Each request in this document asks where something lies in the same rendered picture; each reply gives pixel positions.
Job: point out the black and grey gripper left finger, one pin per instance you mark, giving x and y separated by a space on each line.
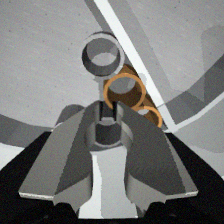
56 167

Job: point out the grey metal sleeve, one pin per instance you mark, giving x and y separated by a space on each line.
68 112
100 72

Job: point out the bronze bushing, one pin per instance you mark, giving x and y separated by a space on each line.
153 114
134 97

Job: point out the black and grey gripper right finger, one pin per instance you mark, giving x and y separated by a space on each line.
161 168

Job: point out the grey metal bushing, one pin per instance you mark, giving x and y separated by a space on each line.
107 136

